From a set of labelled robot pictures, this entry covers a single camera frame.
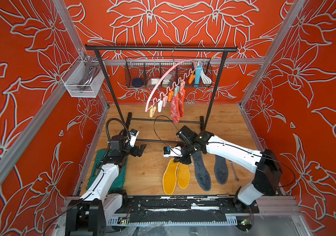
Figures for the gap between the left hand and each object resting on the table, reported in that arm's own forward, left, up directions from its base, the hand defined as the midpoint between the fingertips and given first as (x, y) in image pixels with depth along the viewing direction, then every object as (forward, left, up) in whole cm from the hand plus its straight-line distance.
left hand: (136, 140), depth 86 cm
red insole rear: (+17, -26, +16) cm, 35 cm away
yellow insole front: (-15, -29, -11) cm, 35 cm away
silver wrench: (-15, -59, -11) cm, 62 cm away
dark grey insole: (-14, -40, -11) cm, 44 cm away
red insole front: (+14, -22, +14) cm, 30 cm away
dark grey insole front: (-10, -52, -11) cm, 54 cm away
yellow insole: (-18, -21, -6) cm, 29 cm away
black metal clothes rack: (+15, +11, +8) cm, 20 cm away
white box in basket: (+28, -8, +23) cm, 37 cm away
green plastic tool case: (-23, +6, -6) cm, 25 cm away
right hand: (-11, -22, +2) cm, 25 cm away
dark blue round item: (+35, +4, +16) cm, 39 cm away
